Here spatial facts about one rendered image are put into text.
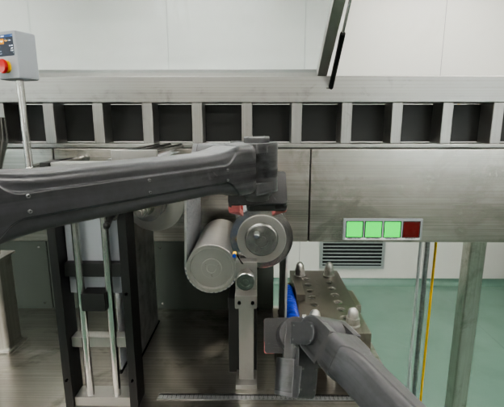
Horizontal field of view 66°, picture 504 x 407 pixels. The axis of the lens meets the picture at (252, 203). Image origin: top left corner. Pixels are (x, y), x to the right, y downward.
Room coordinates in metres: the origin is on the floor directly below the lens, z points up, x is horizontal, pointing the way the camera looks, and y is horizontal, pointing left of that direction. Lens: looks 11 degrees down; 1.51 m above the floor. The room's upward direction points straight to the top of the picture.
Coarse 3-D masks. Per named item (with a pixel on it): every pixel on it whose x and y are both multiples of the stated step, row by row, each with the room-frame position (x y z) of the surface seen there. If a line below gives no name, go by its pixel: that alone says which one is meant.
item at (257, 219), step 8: (256, 216) 0.86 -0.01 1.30; (264, 216) 0.86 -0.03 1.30; (248, 224) 0.86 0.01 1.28; (272, 224) 0.86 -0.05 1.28; (280, 224) 0.86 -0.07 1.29; (240, 232) 0.86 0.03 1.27; (280, 232) 0.86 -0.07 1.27; (240, 240) 0.86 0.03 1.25; (280, 240) 0.86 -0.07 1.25; (240, 248) 0.86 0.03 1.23; (280, 248) 0.86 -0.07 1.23; (248, 256) 0.86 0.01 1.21; (256, 256) 0.86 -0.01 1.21; (264, 256) 0.86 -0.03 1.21; (272, 256) 0.86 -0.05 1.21
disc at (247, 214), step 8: (240, 216) 0.87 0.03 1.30; (248, 216) 0.87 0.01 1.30; (272, 216) 0.87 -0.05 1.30; (280, 216) 0.87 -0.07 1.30; (240, 224) 0.87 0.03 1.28; (288, 224) 0.87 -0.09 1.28; (232, 232) 0.87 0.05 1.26; (288, 232) 0.87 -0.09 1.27; (232, 240) 0.87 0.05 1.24; (288, 240) 0.87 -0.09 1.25; (232, 248) 0.87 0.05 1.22; (288, 248) 0.87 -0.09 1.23; (240, 256) 0.87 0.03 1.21; (280, 256) 0.87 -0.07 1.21; (264, 264) 0.87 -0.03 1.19; (272, 264) 0.87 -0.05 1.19
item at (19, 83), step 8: (16, 80) 0.91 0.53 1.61; (16, 88) 0.91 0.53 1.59; (24, 96) 0.91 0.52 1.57; (24, 104) 0.91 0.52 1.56; (24, 112) 0.91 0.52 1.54; (24, 120) 0.91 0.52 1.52; (24, 128) 0.91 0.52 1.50; (24, 136) 0.91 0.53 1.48; (24, 144) 0.91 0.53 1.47; (24, 152) 0.91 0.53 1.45
